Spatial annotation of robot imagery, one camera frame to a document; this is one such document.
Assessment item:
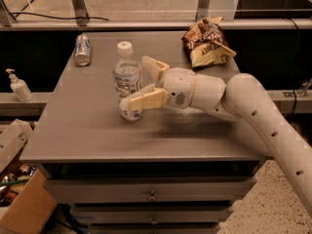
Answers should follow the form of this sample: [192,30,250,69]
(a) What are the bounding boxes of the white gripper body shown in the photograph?
[163,67,196,109]

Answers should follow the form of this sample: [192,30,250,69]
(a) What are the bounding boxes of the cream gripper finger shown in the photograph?
[141,56,170,86]
[120,83,170,111]

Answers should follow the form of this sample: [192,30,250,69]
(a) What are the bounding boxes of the clear plastic water bottle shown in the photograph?
[112,41,144,122]

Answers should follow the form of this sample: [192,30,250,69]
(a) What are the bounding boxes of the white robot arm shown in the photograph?
[120,56,312,215]

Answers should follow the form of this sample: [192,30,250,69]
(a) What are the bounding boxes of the white pump dispenser bottle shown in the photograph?
[6,68,33,102]

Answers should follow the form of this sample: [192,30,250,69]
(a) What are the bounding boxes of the brown chip bag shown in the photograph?
[182,17,236,68]

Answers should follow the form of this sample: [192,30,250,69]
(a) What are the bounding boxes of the silver soda can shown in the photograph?
[74,34,91,66]

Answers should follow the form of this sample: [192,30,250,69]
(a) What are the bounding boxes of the grey drawer cabinet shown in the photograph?
[21,32,268,234]

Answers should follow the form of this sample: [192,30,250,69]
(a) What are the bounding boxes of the top drawer knob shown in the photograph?
[147,191,157,202]

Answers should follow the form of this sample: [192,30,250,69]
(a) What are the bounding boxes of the drawer knob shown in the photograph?
[150,215,158,225]
[147,191,157,202]

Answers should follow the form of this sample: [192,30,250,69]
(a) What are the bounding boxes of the lower drawer knob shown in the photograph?
[150,215,158,225]

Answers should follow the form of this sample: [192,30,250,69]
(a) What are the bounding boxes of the cardboard box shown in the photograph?
[0,119,57,234]

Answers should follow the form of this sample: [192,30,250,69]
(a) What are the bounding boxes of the black cable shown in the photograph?
[9,11,110,21]

